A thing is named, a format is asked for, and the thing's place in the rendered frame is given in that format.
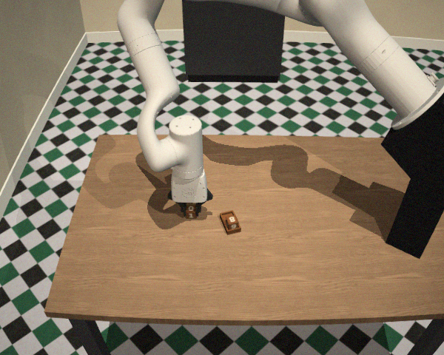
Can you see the brown calendar cube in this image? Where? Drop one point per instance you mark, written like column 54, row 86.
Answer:
column 190, row 211
column 232, row 222

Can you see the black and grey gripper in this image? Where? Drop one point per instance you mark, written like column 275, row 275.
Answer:
column 190, row 191

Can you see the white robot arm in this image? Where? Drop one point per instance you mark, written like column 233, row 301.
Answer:
column 379, row 58

